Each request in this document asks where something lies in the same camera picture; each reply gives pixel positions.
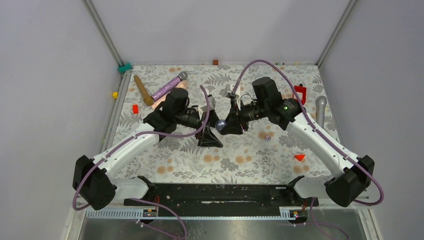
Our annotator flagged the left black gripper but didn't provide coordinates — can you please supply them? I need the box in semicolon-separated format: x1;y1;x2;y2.
175;109;224;147

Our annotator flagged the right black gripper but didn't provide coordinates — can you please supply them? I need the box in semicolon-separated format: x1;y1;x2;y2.
221;98;269;136

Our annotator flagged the purple earbud case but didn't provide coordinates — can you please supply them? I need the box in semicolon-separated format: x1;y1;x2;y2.
215;119;227;132

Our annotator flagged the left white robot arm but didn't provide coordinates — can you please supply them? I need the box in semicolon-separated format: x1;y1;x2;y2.
72;86;222;211

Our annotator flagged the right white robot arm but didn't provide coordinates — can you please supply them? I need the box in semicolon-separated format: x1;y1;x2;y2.
217;77;375;207

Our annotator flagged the pink toy microphone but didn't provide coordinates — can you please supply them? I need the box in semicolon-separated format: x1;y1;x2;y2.
151;80;189;109

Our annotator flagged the purple glitter toy microphone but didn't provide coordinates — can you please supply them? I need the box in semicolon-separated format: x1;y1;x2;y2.
152;71;188;101

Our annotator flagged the brown toy microphone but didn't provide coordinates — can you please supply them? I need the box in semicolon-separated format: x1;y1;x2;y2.
133;75;155;106

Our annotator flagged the red triangle block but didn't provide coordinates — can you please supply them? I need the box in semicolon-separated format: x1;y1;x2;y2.
294;154;306;162

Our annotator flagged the red square box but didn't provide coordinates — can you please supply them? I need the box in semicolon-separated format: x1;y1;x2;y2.
292;83;307;105

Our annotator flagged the red small block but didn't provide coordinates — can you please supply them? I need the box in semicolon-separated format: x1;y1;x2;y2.
132;104;139;115

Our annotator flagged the silver toy microphone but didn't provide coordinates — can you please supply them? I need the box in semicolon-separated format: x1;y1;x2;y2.
315;95;327;128

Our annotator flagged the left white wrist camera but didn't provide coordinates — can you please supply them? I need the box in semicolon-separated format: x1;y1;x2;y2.
197;89;216;118

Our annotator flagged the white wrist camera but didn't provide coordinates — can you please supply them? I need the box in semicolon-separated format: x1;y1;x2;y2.
197;89;216;118
224;84;241;107

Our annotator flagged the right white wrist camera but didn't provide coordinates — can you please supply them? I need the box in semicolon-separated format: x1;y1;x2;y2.
224;84;241;107

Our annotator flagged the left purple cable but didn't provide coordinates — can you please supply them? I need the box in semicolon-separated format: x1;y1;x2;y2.
72;85;189;240

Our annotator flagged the purple cable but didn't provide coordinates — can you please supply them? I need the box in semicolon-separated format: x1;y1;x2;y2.
72;85;189;240
231;59;385;239

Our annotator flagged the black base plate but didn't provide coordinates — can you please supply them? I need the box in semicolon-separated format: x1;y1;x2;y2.
141;177;319;218

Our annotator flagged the teal corner bracket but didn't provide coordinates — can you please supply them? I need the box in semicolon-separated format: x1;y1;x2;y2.
117;62;133;74

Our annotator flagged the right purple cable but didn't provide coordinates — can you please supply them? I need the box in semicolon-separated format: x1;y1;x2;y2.
231;59;385;239

